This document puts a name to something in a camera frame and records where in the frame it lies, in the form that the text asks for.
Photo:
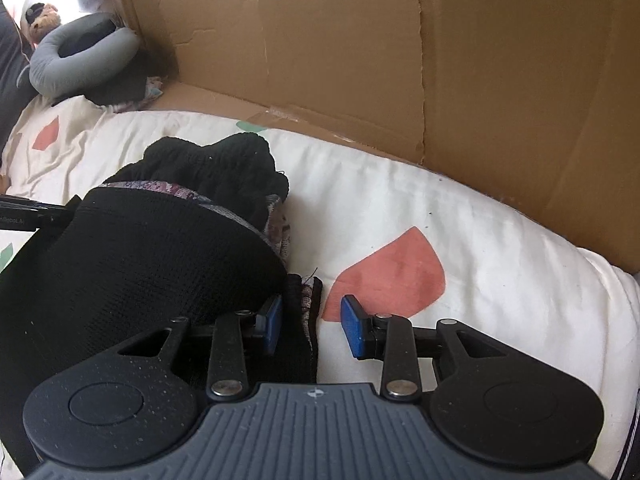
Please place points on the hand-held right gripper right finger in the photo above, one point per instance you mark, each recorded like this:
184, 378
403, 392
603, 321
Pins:
352, 327

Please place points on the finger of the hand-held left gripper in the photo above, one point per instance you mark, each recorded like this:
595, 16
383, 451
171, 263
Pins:
25, 217

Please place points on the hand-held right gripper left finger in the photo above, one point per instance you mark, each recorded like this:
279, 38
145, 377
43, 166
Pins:
274, 327

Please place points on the black garment with patterned panels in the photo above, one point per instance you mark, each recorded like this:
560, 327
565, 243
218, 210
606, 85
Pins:
150, 260

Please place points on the dark grey pillow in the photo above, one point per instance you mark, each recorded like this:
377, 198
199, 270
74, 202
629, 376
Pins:
10, 75

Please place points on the grey neck pillow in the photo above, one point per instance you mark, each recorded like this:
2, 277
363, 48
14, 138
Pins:
50, 75

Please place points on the cream bear print bedsheet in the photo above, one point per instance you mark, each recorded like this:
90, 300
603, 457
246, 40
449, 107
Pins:
450, 220

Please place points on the black cloth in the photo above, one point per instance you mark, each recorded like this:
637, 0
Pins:
120, 91

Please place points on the small floral cloth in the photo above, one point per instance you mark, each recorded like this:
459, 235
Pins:
152, 87

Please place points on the brown teddy bear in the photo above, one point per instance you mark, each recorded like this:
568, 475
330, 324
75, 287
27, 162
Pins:
45, 20

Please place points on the brown cardboard sheet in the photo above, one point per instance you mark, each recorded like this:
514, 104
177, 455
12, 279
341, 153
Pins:
350, 60

